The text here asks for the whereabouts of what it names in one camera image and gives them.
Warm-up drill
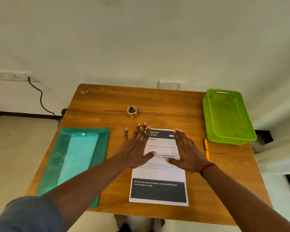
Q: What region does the person's right hand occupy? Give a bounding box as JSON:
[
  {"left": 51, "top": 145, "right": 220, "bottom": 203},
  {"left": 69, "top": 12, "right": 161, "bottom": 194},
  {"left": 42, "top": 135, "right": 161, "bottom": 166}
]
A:
[{"left": 168, "top": 129, "right": 212, "bottom": 174}]

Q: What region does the person's left hand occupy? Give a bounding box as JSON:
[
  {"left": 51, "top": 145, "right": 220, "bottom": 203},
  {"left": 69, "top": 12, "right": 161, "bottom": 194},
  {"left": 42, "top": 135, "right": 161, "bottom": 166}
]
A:
[{"left": 111, "top": 122, "right": 157, "bottom": 170}]

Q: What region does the small clear tape roll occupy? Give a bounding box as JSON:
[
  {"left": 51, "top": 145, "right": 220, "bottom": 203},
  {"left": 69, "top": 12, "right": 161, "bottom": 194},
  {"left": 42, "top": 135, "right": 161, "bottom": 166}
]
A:
[{"left": 126, "top": 105, "right": 140, "bottom": 118}]

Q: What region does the printed white paper sheet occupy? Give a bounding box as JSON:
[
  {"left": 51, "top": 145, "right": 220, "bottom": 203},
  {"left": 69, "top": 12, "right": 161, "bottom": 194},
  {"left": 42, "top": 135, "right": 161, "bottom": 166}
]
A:
[{"left": 129, "top": 129, "right": 189, "bottom": 207}]

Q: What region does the green plastic basket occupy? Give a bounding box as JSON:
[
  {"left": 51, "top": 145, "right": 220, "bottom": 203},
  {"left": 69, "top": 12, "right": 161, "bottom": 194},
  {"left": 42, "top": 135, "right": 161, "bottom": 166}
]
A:
[{"left": 202, "top": 88, "right": 257, "bottom": 146}]

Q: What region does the green translucent plastic folder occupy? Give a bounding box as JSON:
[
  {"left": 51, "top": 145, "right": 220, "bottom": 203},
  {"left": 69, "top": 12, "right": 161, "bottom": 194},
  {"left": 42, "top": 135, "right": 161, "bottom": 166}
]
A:
[{"left": 35, "top": 127, "right": 110, "bottom": 208}]

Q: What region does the person's left forearm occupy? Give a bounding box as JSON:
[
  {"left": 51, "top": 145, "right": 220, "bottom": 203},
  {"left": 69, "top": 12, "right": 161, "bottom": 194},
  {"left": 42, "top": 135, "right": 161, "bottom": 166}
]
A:
[{"left": 42, "top": 156, "right": 133, "bottom": 232}]

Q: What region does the person's right forearm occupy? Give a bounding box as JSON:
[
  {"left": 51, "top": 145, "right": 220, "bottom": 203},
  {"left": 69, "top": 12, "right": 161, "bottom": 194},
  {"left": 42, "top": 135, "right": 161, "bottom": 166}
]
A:
[{"left": 200, "top": 164, "right": 290, "bottom": 232}]

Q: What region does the person's left foot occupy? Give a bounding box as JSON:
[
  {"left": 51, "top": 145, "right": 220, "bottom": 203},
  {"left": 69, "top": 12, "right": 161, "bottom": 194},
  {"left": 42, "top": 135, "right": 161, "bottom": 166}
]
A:
[{"left": 114, "top": 214, "right": 133, "bottom": 232}]

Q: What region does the orange pen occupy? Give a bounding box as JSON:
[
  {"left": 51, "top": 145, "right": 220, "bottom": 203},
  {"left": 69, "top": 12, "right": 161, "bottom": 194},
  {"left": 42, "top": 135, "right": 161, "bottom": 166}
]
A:
[{"left": 203, "top": 139, "right": 211, "bottom": 162}]

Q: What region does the dark red wrist band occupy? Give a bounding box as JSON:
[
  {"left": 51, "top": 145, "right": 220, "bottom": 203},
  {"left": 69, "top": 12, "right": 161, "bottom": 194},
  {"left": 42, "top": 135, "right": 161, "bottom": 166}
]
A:
[{"left": 200, "top": 163, "right": 217, "bottom": 177}]

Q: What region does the black skirting board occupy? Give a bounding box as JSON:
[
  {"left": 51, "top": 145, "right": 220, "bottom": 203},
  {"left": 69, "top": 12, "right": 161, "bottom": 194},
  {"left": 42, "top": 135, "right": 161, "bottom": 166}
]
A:
[{"left": 0, "top": 110, "right": 274, "bottom": 146}]

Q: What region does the blue-grey shirt sleeve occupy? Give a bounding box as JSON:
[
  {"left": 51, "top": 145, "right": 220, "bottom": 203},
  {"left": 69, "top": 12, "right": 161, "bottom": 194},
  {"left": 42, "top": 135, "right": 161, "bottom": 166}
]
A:
[{"left": 0, "top": 195, "right": 64, "bottom": 232}]

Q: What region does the white blank wall plate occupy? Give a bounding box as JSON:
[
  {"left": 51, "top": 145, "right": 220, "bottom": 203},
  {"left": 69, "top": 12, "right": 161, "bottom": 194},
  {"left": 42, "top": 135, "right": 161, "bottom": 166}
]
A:
[{"left": 159, "top": 80, "right": 183, "bottom": 91}]

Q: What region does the black power cable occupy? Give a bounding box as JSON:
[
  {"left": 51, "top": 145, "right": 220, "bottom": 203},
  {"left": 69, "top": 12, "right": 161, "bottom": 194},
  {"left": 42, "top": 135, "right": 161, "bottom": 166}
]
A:
[{"left": 28, "top": 77, "right": 62, "bottom": 127}]

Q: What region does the white wall socket panel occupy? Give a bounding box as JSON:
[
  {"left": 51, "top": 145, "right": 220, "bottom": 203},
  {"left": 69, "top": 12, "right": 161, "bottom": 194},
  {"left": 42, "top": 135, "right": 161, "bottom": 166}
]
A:
[{"left": 0, "top": 71, "right": 40, "bottom": 82}]

